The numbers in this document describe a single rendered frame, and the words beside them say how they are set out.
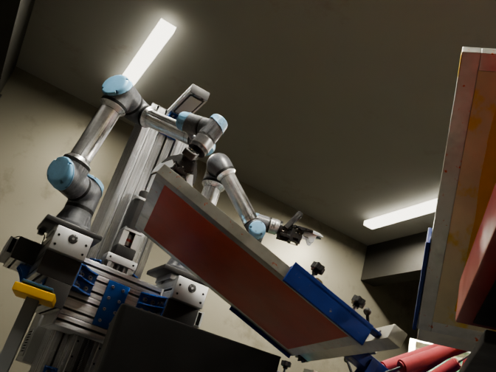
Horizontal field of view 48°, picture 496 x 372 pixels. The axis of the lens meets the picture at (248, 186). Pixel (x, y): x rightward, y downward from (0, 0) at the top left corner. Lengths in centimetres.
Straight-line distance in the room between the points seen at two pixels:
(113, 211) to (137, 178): 20
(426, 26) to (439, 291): 232
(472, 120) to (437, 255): 37
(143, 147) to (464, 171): 165
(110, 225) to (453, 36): 233
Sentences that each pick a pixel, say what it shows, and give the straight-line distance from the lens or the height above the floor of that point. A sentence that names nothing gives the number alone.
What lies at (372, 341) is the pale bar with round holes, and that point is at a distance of 179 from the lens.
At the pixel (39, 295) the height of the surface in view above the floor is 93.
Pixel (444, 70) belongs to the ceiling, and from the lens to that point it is 392.
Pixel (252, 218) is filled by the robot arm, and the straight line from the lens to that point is 249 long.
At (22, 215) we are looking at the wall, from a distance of 519.
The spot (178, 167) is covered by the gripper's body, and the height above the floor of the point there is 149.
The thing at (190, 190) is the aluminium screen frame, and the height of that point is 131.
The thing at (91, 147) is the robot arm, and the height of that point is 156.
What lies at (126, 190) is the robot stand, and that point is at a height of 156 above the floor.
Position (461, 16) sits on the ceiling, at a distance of 357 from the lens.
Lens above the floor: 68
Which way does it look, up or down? 25 degrees up
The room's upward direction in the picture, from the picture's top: 17 degrees clockwise
